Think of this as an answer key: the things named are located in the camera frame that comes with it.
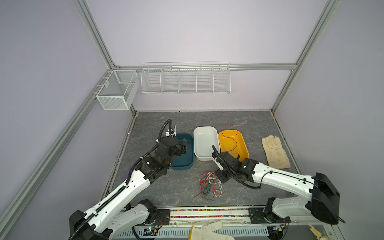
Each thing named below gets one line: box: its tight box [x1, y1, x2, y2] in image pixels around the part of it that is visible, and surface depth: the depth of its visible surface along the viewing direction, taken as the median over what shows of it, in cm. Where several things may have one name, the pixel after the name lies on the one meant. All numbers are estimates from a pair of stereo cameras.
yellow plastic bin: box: [218, 130, 250, 162], surface depth 101 cm
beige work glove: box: [261, 135, 291, 170], surface depth 98 cm
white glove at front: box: [191, 221, 235, 240], surface depth 71 cm
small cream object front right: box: [307, 223, 329, 240], surface depth 69 cm
